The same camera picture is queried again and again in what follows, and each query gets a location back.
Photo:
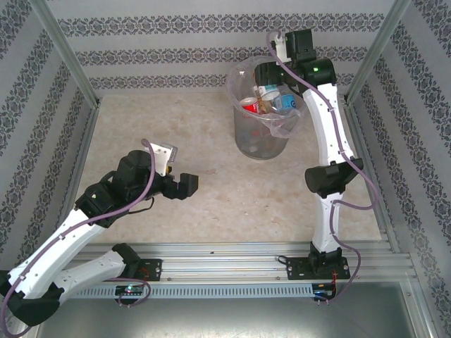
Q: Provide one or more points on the grey metal sheet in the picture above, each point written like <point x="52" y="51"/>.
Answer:
<point x="229" y="320"/>

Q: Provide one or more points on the red cola bottle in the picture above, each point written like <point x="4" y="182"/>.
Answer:
<point x="250" y="105"/>

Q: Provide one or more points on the long aluminium base rail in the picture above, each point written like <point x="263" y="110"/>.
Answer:
<point x="229" y="260"/>

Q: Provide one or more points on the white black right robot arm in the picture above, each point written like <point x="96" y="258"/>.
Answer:
<point x="327" y="126"/>

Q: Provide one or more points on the aluminium side rail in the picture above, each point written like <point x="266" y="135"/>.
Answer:
<point x="84" y="151"/>
<point x="385" y="229"/>

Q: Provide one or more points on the blue cap blue label bottle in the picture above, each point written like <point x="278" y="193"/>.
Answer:
<point x="286" y="103"/>

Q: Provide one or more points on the clear plastic bin liner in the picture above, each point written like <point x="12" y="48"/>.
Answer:
<point x="287" y="126"/>

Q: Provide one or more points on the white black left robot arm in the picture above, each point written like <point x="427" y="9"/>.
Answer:
<point x="60" y="243"/>

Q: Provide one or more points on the aluminium frame post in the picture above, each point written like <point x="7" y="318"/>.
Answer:
<point x="64" y="45"/>
<point x="377" y="45"/>

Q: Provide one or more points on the grey metal mesh bin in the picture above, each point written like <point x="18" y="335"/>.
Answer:
<point x="260" y="144"/>

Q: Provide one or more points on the small circuit board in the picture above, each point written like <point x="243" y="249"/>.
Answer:
<point x="130" y="290"/>
<point x="324" y="290"/>

